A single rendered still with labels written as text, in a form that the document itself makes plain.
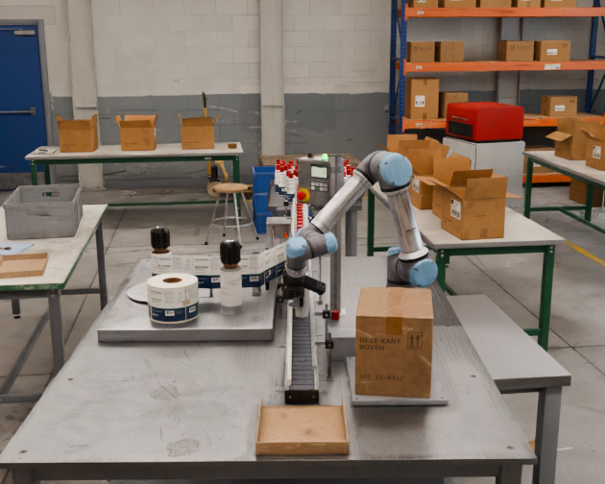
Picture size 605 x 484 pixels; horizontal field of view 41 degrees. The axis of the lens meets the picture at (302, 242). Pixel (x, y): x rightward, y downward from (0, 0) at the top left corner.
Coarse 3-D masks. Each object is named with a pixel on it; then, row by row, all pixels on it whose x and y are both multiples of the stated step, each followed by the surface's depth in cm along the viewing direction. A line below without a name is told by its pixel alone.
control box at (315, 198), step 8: (304, 160) 331; (312, 160) 329; (320, 160) 327; (328, 160) 325; (304, 168) 331; (328, 168) 325; (304, 176) 332; (328, 176) 325; (304, 184) 333; (328, 184) 326; (304, 192) 334; (312, 192) 332; (320, 192) 330; (328, 192) 327; (304, 200) 335; (312, 200) 333; (320, 200) 330; (328, 200) 328
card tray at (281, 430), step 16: (272, 416) 249; (288, 416) 249; (304, 416) 248; (320, 416) 248; (336, 416) 248; (256, 432) 231; (272, 432) 238; (288, 432) 238; (304, 432) 238; (320, 432) 238; (336, 432) 238; (256, 448) 226; (272, 448) 226; (288, 448) 226; (304, 448) 226; (320, 448) 226; (336, 448) 226
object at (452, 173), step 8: (440, 160) 547; (448, 160) 548; (456, 160) 549; (464, 160) 549; (440, 168) 547; (448, 168) 548; (456, 168) 548; (464, 168) 549; (416, 176) 544; (440, 176) 547; (448, 176) 548; (456, 176) 509; (464, 176) 509; (472, 176) 510; (480, 176) 511; (488, 176) 512; (496, 176) 532; (432, 184) 513; (448, 184) 548; (456, 184) 514; (464, 184) 514; (440, 192) 533; (440, 200) 534; (432, 208) 550; (440, 208) 534; (440, 216) 535
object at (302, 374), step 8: (296, 320) 318; (304, 320) 318; (296, 328) 309; (304, 328) 309; (296, 336) 301; (304, 336) 301; (296, 344) 294; (304, 344) 294; (296, 352) 286; (304, 352) 286; (296, 360) 279; (304, 360) 279; (296, 368) 273; (304, 368) 273; (296, 376) 266; (304, 376) 266; (312, 376) 266; (296, 384) 260; (304, 384) 260; (312, 384) 260
